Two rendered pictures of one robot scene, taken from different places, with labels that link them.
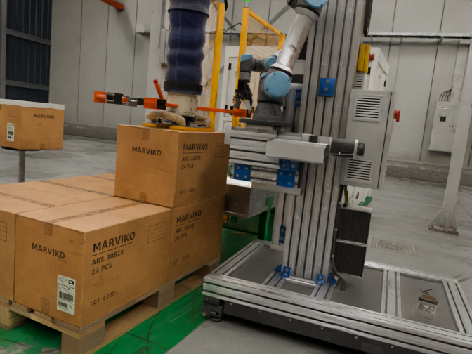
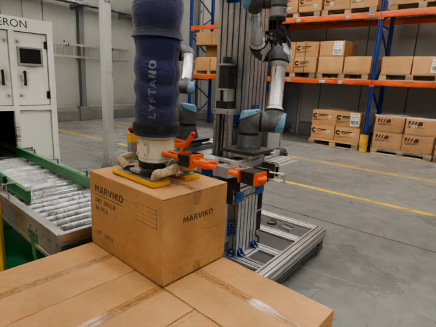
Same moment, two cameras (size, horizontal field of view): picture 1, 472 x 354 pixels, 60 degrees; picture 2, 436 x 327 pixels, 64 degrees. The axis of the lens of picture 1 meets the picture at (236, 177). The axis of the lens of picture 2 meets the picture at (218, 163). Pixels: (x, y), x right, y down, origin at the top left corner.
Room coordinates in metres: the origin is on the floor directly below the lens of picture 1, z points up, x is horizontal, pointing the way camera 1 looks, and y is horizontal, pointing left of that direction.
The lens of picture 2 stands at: (1.64, 1.89, 1.42)
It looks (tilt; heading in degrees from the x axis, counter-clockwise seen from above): 13 degrees down; 287
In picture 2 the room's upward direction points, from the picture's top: 3 degrees clockwise
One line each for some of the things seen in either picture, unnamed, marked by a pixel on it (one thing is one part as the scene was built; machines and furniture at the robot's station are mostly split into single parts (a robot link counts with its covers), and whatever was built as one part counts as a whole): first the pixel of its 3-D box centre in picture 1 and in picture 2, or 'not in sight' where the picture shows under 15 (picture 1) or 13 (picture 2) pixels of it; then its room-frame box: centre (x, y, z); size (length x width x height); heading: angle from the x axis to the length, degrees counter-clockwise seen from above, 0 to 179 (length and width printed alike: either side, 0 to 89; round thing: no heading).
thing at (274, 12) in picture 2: not in sight; (279, 13); (1.89, 0.16, 1.74); 0.08 x 0.08 x 0.05
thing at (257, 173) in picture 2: (107, 97); (252, 176); (1.88, 0.62, 1.07); 0.08 x 0.07 x 0.05; 154
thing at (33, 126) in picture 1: (22, 123); not in sight; (3.66, 1.96, 0.82); 0.60 x 0.40 x 0.40; 60
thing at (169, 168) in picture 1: (176, 162); (156, 213); (2.41, 0.36, 0.74); 0.60 x 0.40 x 0.40; 155
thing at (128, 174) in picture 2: (166, 123); (139, 173); (2.46, 0.45, 0.97); 0.34 x 0.10 x 0.05; 154
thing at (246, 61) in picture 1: (246, 63); not in sight; (2.56, 0.00, 1.38); 0.09 x 0.08 x 0.11; 109
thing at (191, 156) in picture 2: (154, 103); (190, 159); (2.19, 0.47, 1.07); 0.10 x 0.08 x 0.06; 64
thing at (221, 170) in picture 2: (127, 101); (226, 170); (2.00, 0.56, 1.07); 0.07 x 0.07 x 0.04; 64
